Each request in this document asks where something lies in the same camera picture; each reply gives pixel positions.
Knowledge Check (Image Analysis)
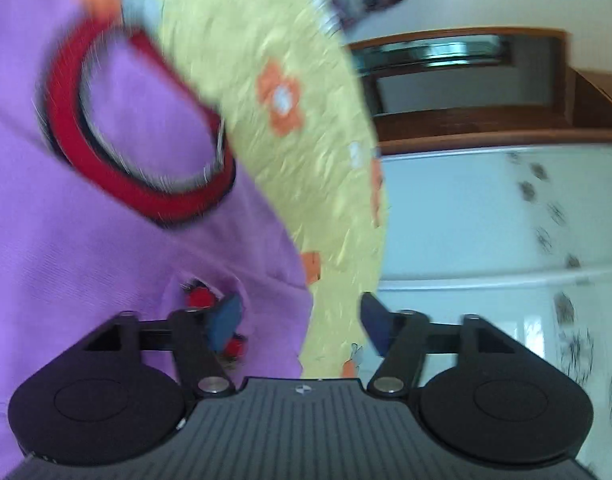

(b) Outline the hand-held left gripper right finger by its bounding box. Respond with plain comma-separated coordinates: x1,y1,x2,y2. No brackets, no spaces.
360,291,529,397

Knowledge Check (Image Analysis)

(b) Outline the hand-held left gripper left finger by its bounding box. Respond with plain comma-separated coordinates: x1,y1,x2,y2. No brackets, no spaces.
82,293,243,397

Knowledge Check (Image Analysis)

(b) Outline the purple shirt with red collar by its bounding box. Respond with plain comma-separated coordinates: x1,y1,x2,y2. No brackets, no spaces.
0,0,314,478

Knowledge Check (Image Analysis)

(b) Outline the yellow floral blanket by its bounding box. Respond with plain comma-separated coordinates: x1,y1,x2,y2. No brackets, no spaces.
51,0,391,381

